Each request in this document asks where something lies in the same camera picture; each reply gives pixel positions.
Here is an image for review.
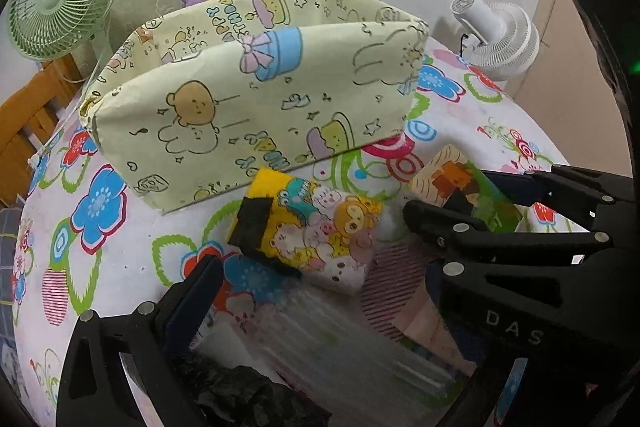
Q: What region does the green tissue pack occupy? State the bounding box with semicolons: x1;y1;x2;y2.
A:
409;144;523;233

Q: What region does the pink sachet packet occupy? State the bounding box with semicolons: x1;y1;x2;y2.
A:
360;244;475;376

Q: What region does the yellow cartoon tissue pack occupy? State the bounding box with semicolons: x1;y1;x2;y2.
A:
228;168;383;296

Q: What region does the black sock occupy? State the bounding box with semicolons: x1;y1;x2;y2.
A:
186;362;332;426

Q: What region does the clear plastic bag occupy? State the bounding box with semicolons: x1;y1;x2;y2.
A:
198;285;463;426

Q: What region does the floral tablecloth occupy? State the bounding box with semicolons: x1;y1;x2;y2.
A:
2;40;563;426

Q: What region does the white standing fan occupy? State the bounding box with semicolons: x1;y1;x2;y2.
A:
450;0;539;84

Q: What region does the yellow cartoon fabric box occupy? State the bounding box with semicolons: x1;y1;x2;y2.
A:
79;0;428;212

